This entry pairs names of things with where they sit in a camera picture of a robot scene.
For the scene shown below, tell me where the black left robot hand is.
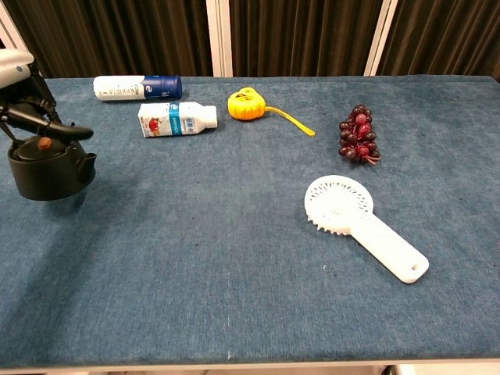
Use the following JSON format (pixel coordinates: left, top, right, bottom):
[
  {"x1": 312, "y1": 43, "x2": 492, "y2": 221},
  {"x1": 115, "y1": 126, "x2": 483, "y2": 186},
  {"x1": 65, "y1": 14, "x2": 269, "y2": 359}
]
[{"x1": 0, "y1": 61, "x2": 95, "y2": 141}]

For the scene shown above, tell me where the white handheld fan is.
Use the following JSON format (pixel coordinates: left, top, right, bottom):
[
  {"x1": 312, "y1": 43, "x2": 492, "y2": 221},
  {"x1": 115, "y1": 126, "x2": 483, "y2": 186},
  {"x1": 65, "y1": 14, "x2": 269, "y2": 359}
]
[{"x1": 304, "y1": 174, "x2": 430, "y2": 284}]

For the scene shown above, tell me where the yellow tape measure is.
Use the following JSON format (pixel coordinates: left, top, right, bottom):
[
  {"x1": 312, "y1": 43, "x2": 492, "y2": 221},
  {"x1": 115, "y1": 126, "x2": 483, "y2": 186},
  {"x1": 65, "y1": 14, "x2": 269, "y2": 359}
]
[{"x1": 227, "y1": 87, "x2": 316, "y2": 138}]

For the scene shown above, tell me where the white frame post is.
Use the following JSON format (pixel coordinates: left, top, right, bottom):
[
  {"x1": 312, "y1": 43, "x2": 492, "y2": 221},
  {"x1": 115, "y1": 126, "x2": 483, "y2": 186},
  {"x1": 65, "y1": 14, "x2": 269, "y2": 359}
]
[
  {"x1": 0, "y1": 3, "x2": 44, "y2": 80},
  {"x1": 205, "y1": 0, "x2": 234, "y2": 78},
  {"x1": 363, "y1": 0, "x2": 402, "y2": 77}
]

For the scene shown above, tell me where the blue table cloth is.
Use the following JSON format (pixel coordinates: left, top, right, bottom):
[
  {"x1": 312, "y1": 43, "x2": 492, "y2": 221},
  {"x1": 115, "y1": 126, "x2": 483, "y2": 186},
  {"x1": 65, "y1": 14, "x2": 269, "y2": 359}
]
[{"x1": 0, "y1": 74, "x2": 500, "y2": 370}]

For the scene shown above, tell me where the white milk bottle blue label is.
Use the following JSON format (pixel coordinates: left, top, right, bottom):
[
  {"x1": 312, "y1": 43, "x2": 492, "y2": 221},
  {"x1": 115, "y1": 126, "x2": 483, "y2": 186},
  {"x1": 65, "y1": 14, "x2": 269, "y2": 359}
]
[{"x1": 137, "y1": 101, "x2": 218, "y2": 139}]

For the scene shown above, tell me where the black cast iron kettle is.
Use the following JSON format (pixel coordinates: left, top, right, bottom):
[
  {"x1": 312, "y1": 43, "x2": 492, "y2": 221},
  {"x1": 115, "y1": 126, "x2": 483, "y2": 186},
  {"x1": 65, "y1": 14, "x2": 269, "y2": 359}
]
[{"x1": 0, "y1": 123, "x2": 98, "y2": 202}]

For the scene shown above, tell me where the white and navy can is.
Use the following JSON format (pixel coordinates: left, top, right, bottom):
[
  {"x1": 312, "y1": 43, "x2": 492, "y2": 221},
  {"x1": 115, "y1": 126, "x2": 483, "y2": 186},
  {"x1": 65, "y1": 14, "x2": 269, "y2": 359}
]
[{"x1": 92, "y1": 74, "x2": 184, "y2": 102}]

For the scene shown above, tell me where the bunch of dark red grapes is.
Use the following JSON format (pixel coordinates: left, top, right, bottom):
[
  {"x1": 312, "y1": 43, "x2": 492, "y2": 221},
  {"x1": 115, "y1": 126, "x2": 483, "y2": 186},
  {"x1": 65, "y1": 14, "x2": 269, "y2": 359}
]
[{"x1": 337, "y1": 104, "x2": 382, "y2": 166}]

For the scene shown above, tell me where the dark pleated curtain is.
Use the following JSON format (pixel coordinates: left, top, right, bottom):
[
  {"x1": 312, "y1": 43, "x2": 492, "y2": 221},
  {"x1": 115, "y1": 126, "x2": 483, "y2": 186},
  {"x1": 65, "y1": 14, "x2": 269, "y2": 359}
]
[{"x1": 0, "y1": 0, "x2": 500, "y2": 82}]

